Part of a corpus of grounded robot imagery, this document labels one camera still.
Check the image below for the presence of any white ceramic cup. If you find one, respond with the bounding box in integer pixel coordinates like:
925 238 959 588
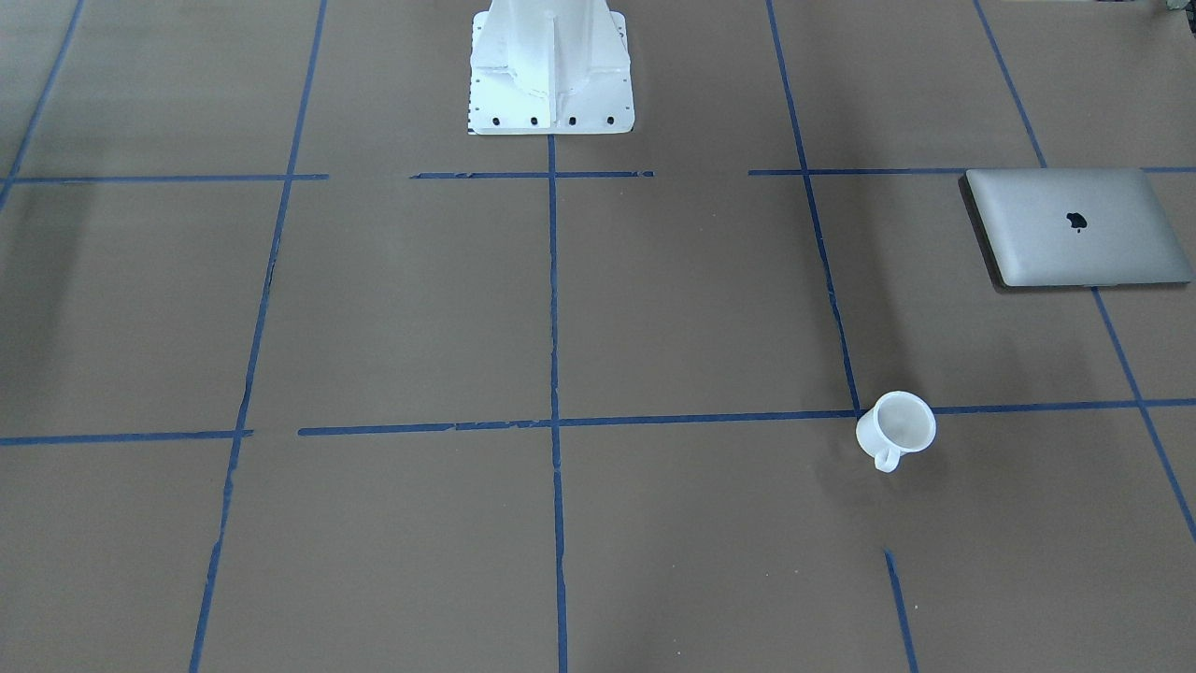
855 391 938 473

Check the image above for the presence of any grey closed laptop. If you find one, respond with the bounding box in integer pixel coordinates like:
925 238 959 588
963 167 1192 289

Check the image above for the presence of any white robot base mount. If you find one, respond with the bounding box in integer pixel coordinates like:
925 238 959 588
466 1 635 136

